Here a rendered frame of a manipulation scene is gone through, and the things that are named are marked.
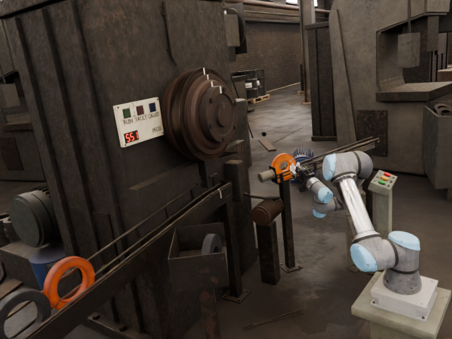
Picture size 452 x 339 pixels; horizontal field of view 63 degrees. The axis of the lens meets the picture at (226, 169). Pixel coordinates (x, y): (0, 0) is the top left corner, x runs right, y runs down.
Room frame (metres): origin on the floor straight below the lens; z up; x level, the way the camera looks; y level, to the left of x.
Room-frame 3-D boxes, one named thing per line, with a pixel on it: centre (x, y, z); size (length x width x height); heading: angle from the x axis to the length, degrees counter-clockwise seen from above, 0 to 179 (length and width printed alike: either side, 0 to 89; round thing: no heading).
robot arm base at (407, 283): (1.37, -0.69, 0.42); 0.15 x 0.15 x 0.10
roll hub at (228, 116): (1.86, 0.00, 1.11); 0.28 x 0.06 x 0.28; 145
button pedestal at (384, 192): (2.05, -0.92, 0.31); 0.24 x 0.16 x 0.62; 145
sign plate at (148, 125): (1.70, 0.36, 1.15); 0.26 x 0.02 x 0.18; 145
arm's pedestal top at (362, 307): (1.37, -0.69, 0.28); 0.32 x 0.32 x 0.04; 49
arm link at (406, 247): (1.36, -0.68, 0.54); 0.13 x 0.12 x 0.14; 97
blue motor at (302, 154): (4.00, -0.87, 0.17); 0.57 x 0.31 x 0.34; 165
